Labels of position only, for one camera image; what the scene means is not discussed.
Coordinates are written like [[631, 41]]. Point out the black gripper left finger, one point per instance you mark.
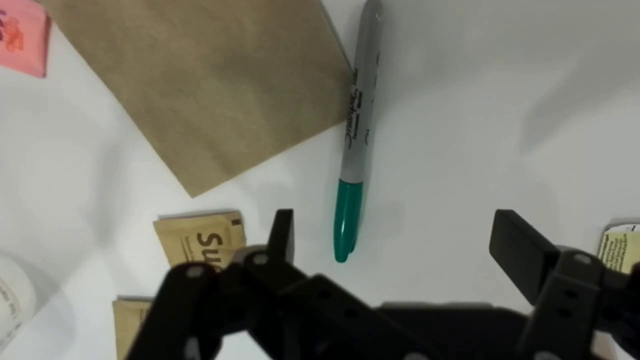
[[201, 307]]

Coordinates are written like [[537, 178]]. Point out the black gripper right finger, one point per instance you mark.
[[522, 256]]

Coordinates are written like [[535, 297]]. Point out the grey marker pen green cap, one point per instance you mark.
[[356, 121]]

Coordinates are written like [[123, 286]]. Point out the brown sugar packet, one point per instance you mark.
[[193, 240]]

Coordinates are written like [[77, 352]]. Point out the white paper cup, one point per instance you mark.
[[12, 300]]

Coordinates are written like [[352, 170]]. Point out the large brown paper napkin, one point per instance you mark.
[[206, 80]]

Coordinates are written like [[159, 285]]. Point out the pink rubber eraser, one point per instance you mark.
[[23, 37]]

